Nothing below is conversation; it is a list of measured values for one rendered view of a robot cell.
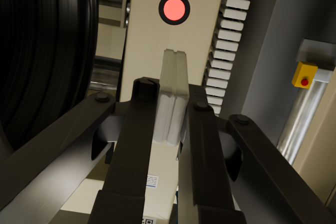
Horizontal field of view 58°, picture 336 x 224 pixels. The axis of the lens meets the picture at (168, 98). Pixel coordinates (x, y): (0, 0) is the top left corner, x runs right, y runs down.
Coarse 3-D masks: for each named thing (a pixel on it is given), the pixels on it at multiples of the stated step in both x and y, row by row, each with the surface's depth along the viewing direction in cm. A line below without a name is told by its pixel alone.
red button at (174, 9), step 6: (168, 0) 43; (174, 0) 43; (180, 0) 43; (168, 6) 43; (174, 6) 43; (180, 6) 43; (168, 12) 43; (174, 12) 43; (180, 12) 43; (174, 18) 44
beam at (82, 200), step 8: (104, 160) 100; (96, 168) 96; (104, 168) 96; (88, 176) 92; (96, 176) 93; (104, 176) 93; (80, 184) 92; (88, 184) 92; (96, 184) 92; (80, 192) 94; (88, 192) 94; (96, 192) 93; (72, 200) 95; (80, 200) 95; (88, 200) 95; (64, 208) 97; (72, 208) 97; (80, 208) 97; (88, 208) 96
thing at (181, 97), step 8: (176, 56) 19; (184, 56) 19; (176, 64) 18; (184, 64) 18; (176, 72) 17; (184, 72) 17; (176, 80) 16; (184, 80) 16; (176, 88) 15; (184, 88) 15; (176, 96) 14; (184, 96) 14; (176, 104) 14; (184, 104) 14; (176, 112) 15; (184, 112) 15; (168, 120) 15; (176, 120) 15; (168, 128) 15; (176, 128) 15; (168, 136) 15; (176, 136) 15; (168, 144) 15; (176, 144) 15
